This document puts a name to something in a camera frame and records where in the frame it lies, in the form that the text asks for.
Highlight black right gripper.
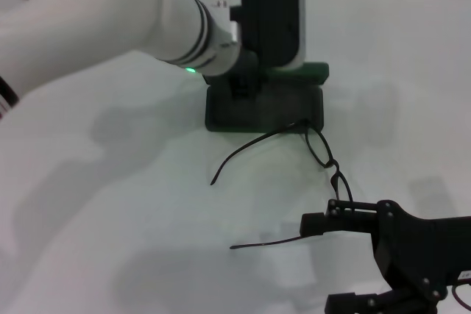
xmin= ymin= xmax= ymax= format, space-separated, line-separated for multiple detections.
xmin=300 ymin=199 xmax=471 ymax=314

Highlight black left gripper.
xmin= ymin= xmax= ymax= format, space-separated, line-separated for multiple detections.
xmin=228 ymin=51 xmax=266 ymax=101

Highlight green glasses case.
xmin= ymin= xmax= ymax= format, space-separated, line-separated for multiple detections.
xmin=204 ymin=60 xmax=330 ymax=134

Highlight black glasses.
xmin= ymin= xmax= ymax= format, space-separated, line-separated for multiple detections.
xmin=209 ymin=118 xmax=357 ymax=251

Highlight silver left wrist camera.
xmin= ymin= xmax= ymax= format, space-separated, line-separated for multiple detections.
xmin=230 ymin=0 xmax=307 ymax=69

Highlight grey right gripper cable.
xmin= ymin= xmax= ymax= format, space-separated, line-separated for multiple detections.
xmin=451 ymin=283 xmax=471 ymax=312

